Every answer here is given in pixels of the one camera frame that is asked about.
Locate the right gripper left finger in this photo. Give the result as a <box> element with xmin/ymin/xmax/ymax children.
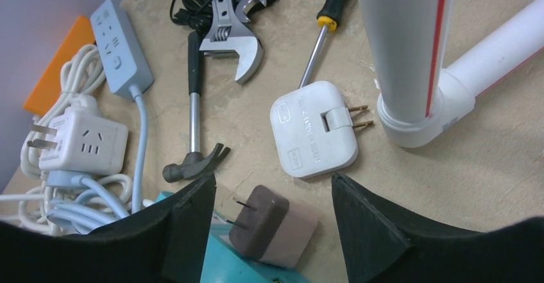
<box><xmin>1</xmin><ymin>175</ymin><xmax>216</xmax><ymax>282</ymax></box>

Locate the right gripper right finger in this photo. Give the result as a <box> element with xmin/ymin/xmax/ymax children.
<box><xmin>331</xmin><ymin>173</ymin><xmax>543</xmax><ymax>282</ymax></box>

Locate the pink plug adapter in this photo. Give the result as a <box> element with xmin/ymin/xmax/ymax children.
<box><xmin>228</xmin><ymin>185</ymin><xmax>319</xmax><ymax>269</ymax></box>

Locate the white plug adapter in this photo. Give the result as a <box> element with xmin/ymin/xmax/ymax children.
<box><xmin>269</xmin><ymin>81</ymin><xmax>374</xmax><ymax>178</ymax></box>

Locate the white cube socket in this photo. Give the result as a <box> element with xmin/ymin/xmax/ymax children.
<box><xmin>27</xmin><ymin>106</ymin><xmax>128</xmax><ymax>176</ymax></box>

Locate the teal rectangular box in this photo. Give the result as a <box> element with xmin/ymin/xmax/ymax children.
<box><xmin>155</xmin><ymin>191</ymin><xmax>313</xmax><ymax>283</ymax></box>

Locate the small claw hammer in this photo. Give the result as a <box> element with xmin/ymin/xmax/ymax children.
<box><xmin>162</xmin><ymin>31</ymin><xmax>231</xmax><ymax>183</ymax></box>

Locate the light blue power strip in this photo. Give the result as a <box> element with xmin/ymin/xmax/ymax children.
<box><xmin>90</xmin><ymin>0</ymin><xmax>154</xmax><ymax>100</ymax></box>

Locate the silver adjustable wrench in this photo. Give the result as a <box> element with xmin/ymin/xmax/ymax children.
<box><xmin>200</xmin><ymin>0</ymin><xmax>264</xmax><ymax>85</ymax></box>

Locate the orange power strip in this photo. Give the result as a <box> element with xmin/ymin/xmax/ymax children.
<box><xmin>22</xmin><ymin>16</ymin><xmax>94</xmax><ymax>116</ymax></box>

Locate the yellow black screwdriver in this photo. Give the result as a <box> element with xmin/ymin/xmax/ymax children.
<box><xmin>298</xmin><ymin>0</ymin><xmax>349</xmax><ymax>89</ymax></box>

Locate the white coiled cord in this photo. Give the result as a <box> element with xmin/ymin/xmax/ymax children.
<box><xmin>0</xmin><ymin>44</ymin><xmax>137</xmax><ymax>235</ymax></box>

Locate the white PVC pipe frame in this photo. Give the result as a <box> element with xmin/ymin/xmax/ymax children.
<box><xmin>358</xmin><ymin>0</ymin><xmax>543</xmax><ymax>148</ymax></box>

